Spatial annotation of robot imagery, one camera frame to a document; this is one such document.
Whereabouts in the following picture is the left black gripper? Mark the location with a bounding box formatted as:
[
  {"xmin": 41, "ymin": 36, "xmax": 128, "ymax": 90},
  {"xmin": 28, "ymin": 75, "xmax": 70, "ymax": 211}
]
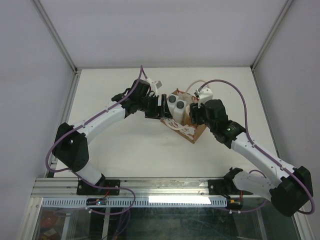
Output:
[{"xmin": 138, "ymin": 94, "xmax": 173, "ymax": 120}]

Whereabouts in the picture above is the white bottle grey cap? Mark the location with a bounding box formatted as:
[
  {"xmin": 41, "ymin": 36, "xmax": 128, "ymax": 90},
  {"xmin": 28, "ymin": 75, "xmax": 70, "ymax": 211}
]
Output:
[
  {"xmin": 172, "ymin": 100, "xmax": 187, "ymax": 123},
  {"xmin": 167, "ymin": 94, "xmax": 179, "ymax": 115}
]

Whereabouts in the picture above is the cream round jar bottle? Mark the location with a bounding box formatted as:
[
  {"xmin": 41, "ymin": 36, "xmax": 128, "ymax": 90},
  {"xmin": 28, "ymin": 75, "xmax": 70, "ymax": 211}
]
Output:
[{"xmin": 183, "ymin": 105, "xmax": 192, "ymax": 126}]

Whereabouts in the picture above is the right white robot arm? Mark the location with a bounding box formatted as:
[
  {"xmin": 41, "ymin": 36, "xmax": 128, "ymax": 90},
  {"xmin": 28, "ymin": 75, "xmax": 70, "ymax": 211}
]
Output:
[{"xmin": 189, "ymin": 99, "xmax": 316, "ymax": 217}]

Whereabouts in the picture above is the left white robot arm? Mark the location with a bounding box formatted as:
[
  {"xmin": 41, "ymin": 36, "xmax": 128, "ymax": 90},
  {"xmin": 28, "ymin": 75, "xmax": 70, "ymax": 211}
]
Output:
[{"xmin": 50, "ymin": 78, "xmax": 172, "ymax": 195}]

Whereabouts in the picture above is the black connector box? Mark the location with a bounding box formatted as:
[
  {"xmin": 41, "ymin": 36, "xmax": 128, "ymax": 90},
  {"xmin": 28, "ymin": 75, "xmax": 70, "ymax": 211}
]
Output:
[{"xmin": 225, "ymin": 198, "xmax": 244, "ymax": 211}]

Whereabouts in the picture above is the small circuit board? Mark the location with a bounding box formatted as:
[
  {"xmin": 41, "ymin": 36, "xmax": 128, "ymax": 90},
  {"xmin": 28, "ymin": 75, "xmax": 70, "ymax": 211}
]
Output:
[{"xmin": 86, "ymin": 198, "xmax": 109, "ymax": 206}]

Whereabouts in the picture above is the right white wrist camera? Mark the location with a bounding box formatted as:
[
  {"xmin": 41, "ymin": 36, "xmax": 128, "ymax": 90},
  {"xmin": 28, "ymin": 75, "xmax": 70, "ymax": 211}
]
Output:
[{"xmin": 194, "ymin": 87, "xmax": 213, "ymax": 104}]

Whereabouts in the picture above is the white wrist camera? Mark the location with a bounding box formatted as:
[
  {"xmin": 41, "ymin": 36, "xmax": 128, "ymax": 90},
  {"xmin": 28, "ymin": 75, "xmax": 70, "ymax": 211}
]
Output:
[
  {"xmin": 194, "ymin": 87, "xmax": 213, "ymax": 104},
  {"xmin": 146, "ymin": 77, "xmax": 162, "ymax": 91}
]

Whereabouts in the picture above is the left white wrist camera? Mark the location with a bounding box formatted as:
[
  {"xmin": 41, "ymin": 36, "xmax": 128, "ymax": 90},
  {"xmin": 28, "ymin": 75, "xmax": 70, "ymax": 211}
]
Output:
[{"xmin": 146, "ymin": 77, "xmax": 162, "ymax": 91}]

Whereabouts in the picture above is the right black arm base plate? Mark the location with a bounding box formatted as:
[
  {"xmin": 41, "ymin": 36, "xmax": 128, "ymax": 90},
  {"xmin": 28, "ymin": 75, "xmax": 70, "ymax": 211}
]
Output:
[{"xmin": 207, "ymin": 178, "xmax": 253, "ymax": 197}]

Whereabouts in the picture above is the white slotted cable duct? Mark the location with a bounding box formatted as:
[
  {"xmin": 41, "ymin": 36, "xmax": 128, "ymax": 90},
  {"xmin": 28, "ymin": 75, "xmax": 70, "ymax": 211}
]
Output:
[{"xmin": 42, "ymin": 195, "xmax": 227, "ymax": 209}]

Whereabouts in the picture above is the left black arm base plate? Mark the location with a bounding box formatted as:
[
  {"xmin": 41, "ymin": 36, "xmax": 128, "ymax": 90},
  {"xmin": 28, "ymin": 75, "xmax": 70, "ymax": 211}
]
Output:
[{"xmin": 76, "ymin": 178, "xmax": 121, "ymax": 196}]

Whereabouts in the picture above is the aluminium mounting rail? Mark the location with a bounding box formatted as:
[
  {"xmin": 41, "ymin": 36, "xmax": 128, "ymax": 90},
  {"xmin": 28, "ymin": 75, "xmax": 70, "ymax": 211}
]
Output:
[{"xmin": 31, "ymin": 177, "xmax": 223, "ymax": 198}]

